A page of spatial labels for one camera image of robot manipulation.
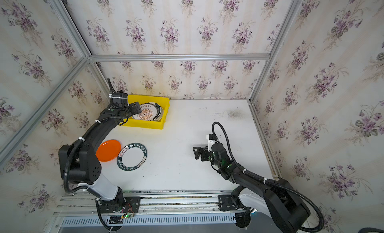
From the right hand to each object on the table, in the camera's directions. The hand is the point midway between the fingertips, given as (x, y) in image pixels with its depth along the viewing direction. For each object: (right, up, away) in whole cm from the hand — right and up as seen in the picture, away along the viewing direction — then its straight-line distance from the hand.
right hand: (197, 149), depth 84 cm
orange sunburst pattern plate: (-34, +21, +21) cm, 45 cm away
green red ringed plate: (-27, +21, +23) cm, 41 cm away
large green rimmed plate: (-40, -6, +5) cm, 40 cm away
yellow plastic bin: (-26, +30, +38) cm, 55 cm away
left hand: (-40, +25, +5) cm, 47 cm away
